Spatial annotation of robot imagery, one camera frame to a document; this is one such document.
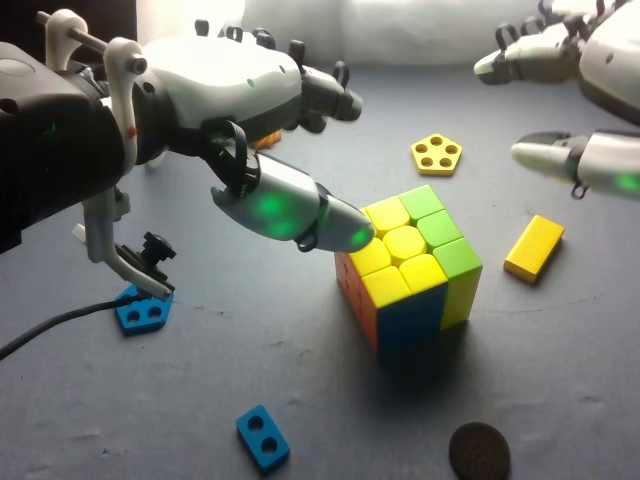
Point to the white backdrop sheet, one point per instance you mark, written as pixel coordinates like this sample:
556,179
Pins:
400,30

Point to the blue two-hole rectangular block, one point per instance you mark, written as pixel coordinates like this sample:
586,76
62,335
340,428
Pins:
248,434

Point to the grey table cloth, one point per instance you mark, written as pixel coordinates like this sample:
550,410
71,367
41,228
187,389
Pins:
300,400

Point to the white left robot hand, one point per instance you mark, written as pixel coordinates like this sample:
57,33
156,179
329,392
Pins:
225,80

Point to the dark chocolate sandwich cookie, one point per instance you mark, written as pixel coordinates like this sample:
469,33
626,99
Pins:
480,450

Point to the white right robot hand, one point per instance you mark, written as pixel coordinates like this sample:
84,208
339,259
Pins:
610,50

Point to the yellow rectangular block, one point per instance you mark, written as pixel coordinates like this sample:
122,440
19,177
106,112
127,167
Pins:
532,247

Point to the blue pentagon block with holes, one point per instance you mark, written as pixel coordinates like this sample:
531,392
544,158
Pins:
142,329

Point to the large colourful puzzle cube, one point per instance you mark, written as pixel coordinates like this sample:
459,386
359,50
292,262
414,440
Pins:
400,245

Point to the orange swirl cookie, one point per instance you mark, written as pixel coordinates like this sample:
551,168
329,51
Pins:
267,141

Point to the yellow pentagon block with holes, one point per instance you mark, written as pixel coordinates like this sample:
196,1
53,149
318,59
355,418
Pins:
436,153

